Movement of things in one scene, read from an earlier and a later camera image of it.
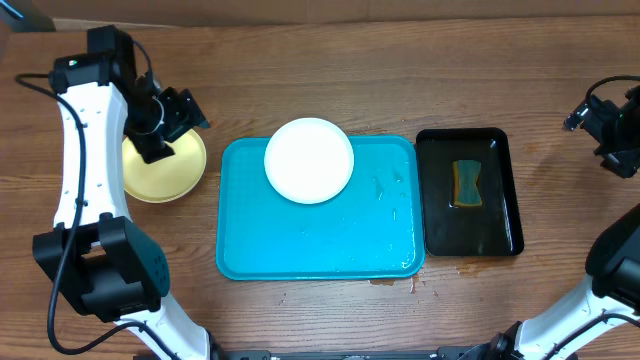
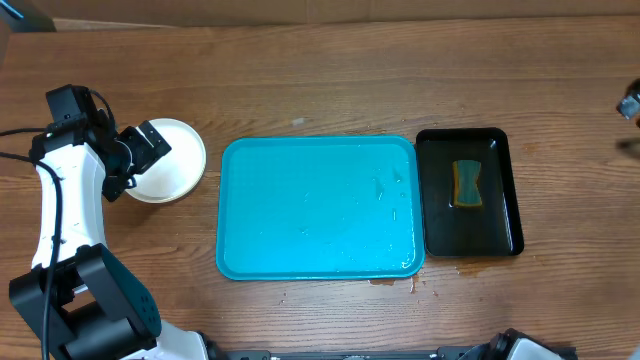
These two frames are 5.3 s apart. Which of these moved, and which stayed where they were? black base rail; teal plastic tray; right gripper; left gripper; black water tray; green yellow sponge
Moved: left gripper; right gripper
Stayed: black base rail; green yellow sponge; teal plastic tray; black water tray
